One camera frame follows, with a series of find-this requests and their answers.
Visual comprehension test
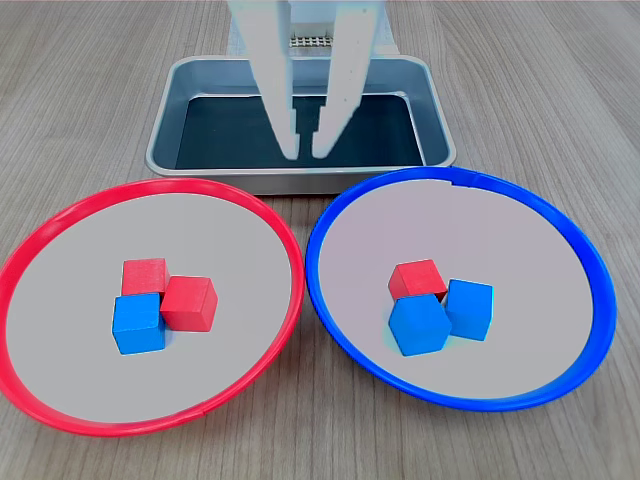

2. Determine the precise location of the red cube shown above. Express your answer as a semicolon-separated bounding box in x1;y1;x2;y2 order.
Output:
159;275;219;333
121;257;169;297
387;258;449;304

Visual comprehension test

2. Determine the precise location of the blue cube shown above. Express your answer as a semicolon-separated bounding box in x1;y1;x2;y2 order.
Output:
443;278;494;343
387;293;453;358
111;292;167;356

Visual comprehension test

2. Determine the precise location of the pale perforated plate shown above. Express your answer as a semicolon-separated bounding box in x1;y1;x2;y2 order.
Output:
291;33;335;50

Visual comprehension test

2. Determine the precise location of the black mat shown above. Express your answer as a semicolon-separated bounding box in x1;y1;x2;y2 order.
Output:
174;93;426;170

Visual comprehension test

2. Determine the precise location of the steel tray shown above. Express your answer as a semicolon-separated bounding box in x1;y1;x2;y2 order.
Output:
145;54;458;196

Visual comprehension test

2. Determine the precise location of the blue-rimmed white plate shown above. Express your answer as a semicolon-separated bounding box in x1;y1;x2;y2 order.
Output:
305;166;617;414

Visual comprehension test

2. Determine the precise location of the red-rimmed white plate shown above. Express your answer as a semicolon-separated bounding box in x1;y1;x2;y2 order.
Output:
0;177;306;439

